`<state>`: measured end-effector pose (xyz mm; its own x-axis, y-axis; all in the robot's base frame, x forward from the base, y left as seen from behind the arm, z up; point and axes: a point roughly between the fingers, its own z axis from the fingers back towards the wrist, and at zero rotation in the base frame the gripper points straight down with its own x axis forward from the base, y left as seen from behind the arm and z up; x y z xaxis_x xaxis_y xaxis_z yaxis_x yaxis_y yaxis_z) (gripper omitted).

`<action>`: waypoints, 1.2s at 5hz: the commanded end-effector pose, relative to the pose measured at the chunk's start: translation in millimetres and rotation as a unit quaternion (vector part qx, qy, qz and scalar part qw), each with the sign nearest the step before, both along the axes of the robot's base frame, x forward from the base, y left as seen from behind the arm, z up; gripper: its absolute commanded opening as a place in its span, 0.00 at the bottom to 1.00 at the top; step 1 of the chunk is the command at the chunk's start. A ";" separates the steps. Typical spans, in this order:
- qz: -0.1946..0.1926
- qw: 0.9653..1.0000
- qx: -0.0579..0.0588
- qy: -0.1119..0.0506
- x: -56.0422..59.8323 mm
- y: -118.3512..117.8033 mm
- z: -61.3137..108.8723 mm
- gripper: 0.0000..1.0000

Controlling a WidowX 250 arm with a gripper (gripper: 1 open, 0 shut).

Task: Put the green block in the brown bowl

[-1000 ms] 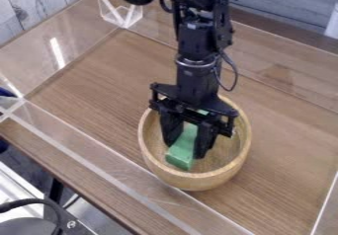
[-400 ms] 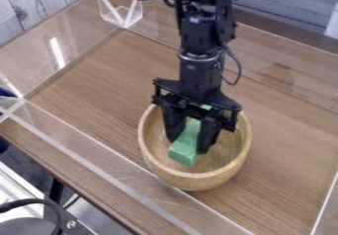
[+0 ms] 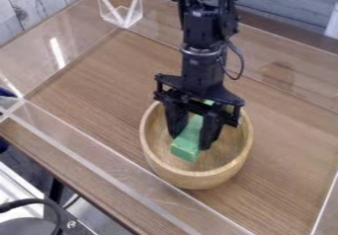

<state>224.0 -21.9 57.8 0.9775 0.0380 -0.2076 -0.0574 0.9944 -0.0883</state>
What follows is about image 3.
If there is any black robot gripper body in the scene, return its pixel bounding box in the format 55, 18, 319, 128
155, 47, 244, 127

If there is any green rectangular block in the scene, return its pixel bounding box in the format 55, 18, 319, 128
169, 115, 203, 163

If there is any brown wooden bowl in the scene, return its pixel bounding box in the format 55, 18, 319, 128
140, 102, 254, 190

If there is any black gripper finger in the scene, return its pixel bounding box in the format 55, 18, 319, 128
165, 101, 188, 138
199, 113, 223, 150

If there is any metal table bracket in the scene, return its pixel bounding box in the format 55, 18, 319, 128
44, 206, 97, 235

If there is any clear acrylic tray wall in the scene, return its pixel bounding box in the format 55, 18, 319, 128
0, 0, 338, 235

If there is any black cable loop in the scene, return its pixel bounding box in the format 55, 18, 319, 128
0, 197, 64, 235

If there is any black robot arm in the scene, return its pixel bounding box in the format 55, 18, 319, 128
155, 0, 244, 150

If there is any black table leg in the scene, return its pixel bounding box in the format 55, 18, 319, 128
49, 179, 64, 203

